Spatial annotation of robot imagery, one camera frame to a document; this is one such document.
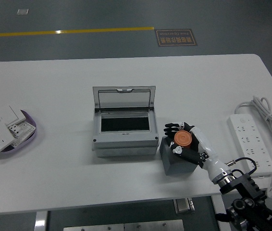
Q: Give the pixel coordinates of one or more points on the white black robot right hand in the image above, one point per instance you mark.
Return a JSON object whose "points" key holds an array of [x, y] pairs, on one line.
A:
{"points": [[210, 156]]}

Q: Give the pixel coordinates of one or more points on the orange cylinder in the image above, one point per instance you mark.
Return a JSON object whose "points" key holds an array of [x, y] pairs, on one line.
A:
{"points": [[182, 138]]}

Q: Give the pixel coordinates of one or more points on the clear hinged box lid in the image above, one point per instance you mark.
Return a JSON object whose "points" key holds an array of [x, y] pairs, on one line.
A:
{"points": [[95, 98]]}

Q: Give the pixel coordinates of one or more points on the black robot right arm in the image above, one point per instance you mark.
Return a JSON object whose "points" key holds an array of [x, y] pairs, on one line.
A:
{"points": [[249, 187]]}

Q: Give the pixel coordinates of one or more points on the grey cube with round recess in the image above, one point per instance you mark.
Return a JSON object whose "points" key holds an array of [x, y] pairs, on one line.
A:
{"points": [[174, 166]]}

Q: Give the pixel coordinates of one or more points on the grey electrical box base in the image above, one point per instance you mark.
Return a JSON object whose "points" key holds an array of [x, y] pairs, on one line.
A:
{"points": [[124, 144]]}

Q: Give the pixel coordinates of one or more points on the white power strip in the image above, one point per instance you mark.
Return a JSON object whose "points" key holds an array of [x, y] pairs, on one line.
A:
{"points": [[249, 142]]}

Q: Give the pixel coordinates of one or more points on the white table leg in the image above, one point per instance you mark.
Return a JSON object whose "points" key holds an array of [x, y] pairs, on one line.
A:
{"points": [[40, 221], [218, 207]]}

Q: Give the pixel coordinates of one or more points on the purple tray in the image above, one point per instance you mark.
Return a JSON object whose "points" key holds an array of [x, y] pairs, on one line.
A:
{"points": [[29, 140]]}

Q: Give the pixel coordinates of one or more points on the white printed plate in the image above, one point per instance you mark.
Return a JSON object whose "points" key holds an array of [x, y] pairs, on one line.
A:
{"points": [[26, 130]]}

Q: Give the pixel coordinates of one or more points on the small white socket module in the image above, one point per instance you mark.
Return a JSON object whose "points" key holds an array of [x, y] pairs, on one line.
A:
{"points": [[14, 130]]}

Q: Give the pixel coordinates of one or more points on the small metal floor plate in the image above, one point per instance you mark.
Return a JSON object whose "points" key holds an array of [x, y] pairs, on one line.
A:
{"points": [[22, 11]]}

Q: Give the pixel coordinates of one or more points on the grey under-table bracket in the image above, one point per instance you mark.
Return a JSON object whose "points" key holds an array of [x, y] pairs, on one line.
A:
{"points": [[183, 205]]}

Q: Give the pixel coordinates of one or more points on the metal base plate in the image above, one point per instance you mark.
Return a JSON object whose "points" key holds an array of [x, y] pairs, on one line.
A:
{"points": [[126, 226]]}

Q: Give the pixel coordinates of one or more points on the white wall switch plate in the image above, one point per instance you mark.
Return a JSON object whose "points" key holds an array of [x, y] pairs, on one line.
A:
{"points": [[8, 115]]}

